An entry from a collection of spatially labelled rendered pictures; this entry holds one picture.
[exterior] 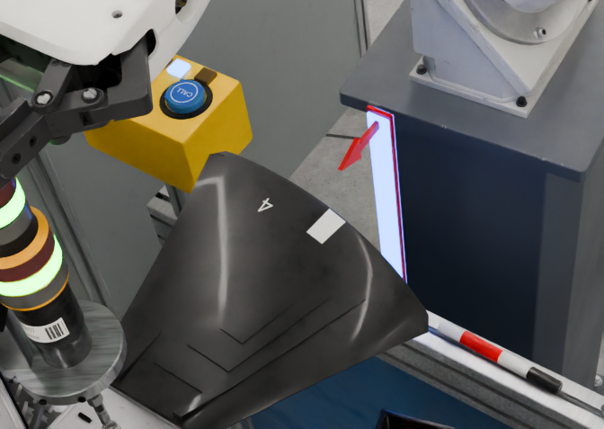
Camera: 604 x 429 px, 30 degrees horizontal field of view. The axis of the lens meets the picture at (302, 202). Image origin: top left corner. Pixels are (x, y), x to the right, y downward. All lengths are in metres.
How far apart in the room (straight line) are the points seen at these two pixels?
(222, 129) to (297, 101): 1.16
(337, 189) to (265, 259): 1.57
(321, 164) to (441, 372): 1.33
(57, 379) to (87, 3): 0.24
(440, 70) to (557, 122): 0.14
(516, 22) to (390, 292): 0.46
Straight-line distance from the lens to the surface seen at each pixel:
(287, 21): 2.19
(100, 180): 1.89
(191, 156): 1.14
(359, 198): 2.43
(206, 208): 0.91
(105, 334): 0.71
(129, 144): 1.20
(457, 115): 1.30
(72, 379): 0.70
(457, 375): 1.21
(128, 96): 0.54
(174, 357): 0.83
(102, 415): 0.78
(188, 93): 1.15
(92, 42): 0.55
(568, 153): 1.27
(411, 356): 1.23
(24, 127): 0.54
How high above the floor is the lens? 1.88
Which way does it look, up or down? 50 degrees down
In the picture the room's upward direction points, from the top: 11 degrees counter-clockwise
